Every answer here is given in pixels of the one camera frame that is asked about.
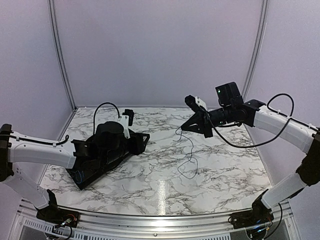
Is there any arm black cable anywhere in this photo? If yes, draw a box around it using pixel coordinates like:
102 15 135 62
209 93 318 149
0 101 122 147

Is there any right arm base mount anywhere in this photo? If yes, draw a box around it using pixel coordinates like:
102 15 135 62
228 192 274 229

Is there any aluminium front frame rail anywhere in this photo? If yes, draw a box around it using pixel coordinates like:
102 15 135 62
8 199 301 240

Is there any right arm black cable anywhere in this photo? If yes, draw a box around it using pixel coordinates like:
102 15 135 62
209 93 318 149

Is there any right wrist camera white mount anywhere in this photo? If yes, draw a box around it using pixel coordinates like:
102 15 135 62
184 95 207 113

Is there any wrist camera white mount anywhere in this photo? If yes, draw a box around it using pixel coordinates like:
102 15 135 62
118 109 134 139
184 95 207 113

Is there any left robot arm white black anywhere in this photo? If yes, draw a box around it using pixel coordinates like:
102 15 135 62
0 121 150 213

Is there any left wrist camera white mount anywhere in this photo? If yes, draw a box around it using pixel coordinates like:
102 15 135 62
118 109 134 139

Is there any black compartment tray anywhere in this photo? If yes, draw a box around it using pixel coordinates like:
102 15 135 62
66 153 133 191

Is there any left aluminium corner post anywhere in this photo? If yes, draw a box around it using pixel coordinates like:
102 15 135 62
47 0 77 111

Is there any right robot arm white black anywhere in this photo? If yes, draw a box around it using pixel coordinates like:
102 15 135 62
181 82 320 217

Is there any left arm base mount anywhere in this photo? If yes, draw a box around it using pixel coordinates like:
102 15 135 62
36 205 80 228

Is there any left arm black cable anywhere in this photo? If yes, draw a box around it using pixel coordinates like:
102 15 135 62
0 101 122 147

